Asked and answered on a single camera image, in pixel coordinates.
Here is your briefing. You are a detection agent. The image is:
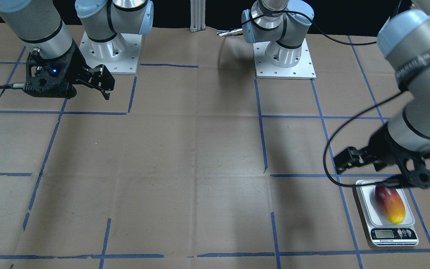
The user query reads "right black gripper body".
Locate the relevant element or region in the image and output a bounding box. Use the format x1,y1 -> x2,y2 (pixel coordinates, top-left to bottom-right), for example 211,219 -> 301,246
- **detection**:
24,41 -> 91,99

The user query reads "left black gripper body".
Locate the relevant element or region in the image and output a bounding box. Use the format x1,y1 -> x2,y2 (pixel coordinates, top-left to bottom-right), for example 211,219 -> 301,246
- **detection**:
366,124 -> 430,189

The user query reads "red yellow mango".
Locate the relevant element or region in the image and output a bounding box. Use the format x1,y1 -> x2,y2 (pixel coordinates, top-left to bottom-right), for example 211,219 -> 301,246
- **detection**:
375,185 -> 406,225

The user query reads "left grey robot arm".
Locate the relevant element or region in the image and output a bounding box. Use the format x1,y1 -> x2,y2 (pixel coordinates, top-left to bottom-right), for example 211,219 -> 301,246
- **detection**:
333,0 -> 430,189

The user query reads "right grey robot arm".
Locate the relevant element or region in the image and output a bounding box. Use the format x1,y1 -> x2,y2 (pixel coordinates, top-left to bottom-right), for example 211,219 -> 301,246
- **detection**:
0,0 -> 154,100

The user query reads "white kitchen scale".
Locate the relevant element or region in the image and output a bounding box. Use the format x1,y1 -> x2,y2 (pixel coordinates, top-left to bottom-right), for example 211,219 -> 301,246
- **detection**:
356,179 -> 419,247

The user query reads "brown table mat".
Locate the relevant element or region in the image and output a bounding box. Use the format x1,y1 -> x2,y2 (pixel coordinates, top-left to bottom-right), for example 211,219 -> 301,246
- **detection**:
0,28 -> 430,269

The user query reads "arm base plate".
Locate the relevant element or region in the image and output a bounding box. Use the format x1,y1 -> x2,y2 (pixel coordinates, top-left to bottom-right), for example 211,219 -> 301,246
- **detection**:
79,32 -> 144,75
241,0 -> 317,80

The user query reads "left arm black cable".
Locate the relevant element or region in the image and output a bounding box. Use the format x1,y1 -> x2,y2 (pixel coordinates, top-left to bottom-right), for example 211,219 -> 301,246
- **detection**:
322,90 -> 406,187

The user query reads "aluminium profile post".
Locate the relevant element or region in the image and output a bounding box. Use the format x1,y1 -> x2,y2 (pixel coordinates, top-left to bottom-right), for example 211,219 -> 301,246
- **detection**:
190,0 -> 206,33

